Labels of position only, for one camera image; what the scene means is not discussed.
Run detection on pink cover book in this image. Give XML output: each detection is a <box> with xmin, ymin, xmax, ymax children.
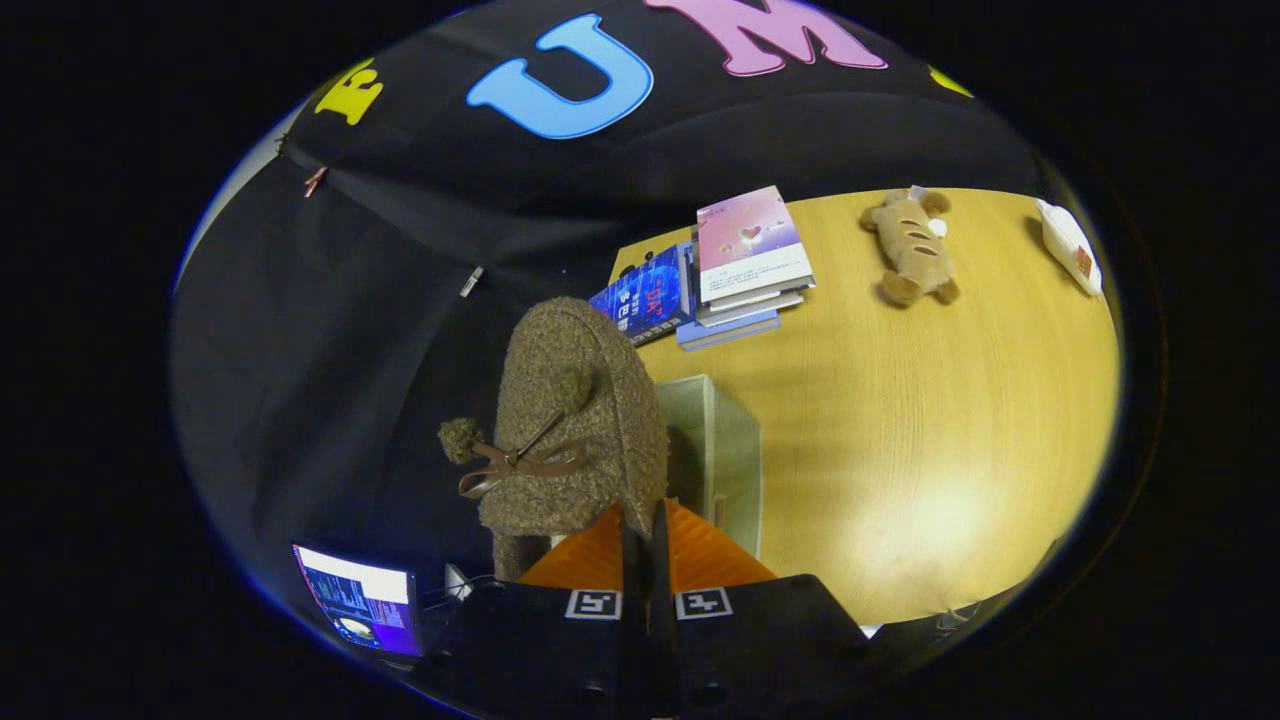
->
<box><xmin>695</xmin><ymin>185</ymin><xmax>816</xmax><ymax>304</ymax></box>

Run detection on tan striped plush toy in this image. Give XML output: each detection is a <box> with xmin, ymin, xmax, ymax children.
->
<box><xmin>860</xmin><ymin>187</ymin><xmax>961</xmax><ymax>307</ymax></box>

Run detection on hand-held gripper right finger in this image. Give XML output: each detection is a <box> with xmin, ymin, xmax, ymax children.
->
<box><xmin>648</xmin><ymin>498</ymin><xmax>871</xmax><ymax>716</ymax></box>

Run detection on white plush pillow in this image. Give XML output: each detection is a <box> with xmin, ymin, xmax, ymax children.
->
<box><xmin>1035</xmin><ymin>198</ymin><xmax>1104</xmax><ymax>297</ymax></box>

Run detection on brown fuzzy shoe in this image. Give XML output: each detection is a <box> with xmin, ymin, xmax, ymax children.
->
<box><xmin>437</xmin><ymin>296</ymin><xmax>671</xmax><ymax>583</ymax></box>

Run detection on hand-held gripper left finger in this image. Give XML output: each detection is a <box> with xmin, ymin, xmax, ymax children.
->
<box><xmin>410</xmin><ymin>500</ymin><xmax>646</xmax><ymax>716</ymax></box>

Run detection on light blue cover book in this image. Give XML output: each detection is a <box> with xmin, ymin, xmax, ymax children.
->
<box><xmin>676</xmin><ymin>245</ymin><xmax>781</xmax><ymax>352</ymax></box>

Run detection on computer monitor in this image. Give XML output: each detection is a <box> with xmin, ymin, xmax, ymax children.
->
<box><xmin>292</xmin><ymin>543</ymin><xmax>421</xmax><ymax>658</ymax></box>

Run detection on white cover book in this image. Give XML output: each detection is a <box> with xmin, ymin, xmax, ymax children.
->
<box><xmin>697</xmin><ymin>288</ymin><xmax>806</xmax><ymax>328</ymax></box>

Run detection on green fabric storage box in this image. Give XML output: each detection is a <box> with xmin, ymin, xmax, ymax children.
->
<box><xmin>655</xmin><ymin>374</ymin><xmax>763</xmax><ymax>559</ymax></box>

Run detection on dark blue book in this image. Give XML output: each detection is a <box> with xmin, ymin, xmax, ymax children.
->
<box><xmin>588</xmin><ymin>243</ymin><xmax>693</xmax><ymax>347</ymax></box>

